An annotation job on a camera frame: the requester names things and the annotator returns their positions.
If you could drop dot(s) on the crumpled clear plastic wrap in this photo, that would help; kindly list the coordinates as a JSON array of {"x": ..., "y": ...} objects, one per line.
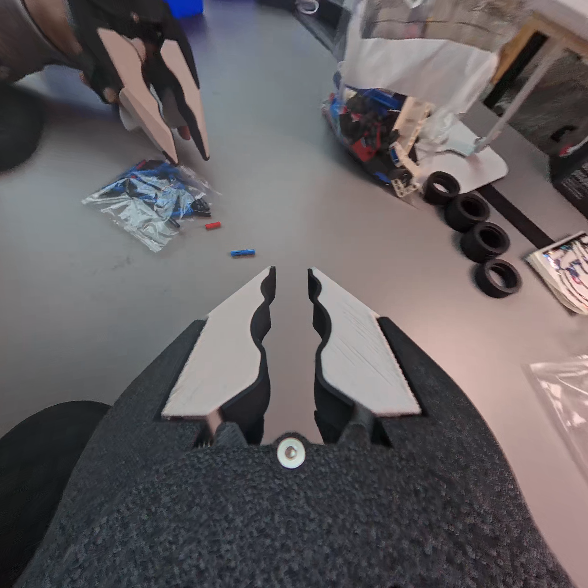
[{"x": 565, "y": 399}]

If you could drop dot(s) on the black printed box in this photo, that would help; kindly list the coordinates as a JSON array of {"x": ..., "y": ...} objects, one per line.
[{"x": 572, "y": 179}]

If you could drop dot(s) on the black chair armrest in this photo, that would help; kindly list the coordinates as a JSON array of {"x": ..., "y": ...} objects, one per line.
[{"x": 18, "y": 128}]

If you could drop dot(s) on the grey desk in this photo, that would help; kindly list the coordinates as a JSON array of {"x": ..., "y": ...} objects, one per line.
[{"x": 298, "y": 160}]

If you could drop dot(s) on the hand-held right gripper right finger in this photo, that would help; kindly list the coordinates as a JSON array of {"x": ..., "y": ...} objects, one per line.
[{"x": 367, "y": 363}]

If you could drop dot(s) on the red connector pin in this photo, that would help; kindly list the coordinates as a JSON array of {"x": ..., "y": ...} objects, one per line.
[{"x": 212, "y": 225}]

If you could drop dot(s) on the blue connector pin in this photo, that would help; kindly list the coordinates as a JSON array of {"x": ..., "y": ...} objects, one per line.
[{"x": 242, "y": 252}]

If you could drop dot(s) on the person's left hand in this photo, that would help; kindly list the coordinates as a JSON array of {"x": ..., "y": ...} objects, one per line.
[{"x": 55, "y": 32}]

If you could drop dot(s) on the white plastic bag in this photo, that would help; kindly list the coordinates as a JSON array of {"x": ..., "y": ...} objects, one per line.
[{"x": 413, "y": 69}]

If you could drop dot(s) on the blue plastic storage bin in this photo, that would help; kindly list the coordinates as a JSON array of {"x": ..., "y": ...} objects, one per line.
[{"x": 186, "y": 7}]

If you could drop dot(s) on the white instruction booklet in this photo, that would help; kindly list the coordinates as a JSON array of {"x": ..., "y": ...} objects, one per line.
[{"x": 562, "y": 271}]

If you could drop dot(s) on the small clear plastic bag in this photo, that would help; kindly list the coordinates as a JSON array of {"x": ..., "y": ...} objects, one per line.
[{"x": 142, "y": 202}]

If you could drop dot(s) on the white monitor stand base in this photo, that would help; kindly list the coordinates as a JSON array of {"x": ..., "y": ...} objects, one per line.
[{"x": 487, "y": 165}]

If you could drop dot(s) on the person's left forearm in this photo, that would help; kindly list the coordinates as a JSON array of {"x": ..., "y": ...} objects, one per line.
[{"x": 18, "y": 41}]

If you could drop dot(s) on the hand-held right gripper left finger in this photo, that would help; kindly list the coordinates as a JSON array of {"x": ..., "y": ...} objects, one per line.
[{"x": 216, "y": 363}]

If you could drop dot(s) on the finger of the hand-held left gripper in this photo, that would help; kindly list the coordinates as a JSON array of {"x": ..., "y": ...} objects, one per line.
[
  {"x": 186, "y": 87},
  {"x": 138, "y": 92}
]

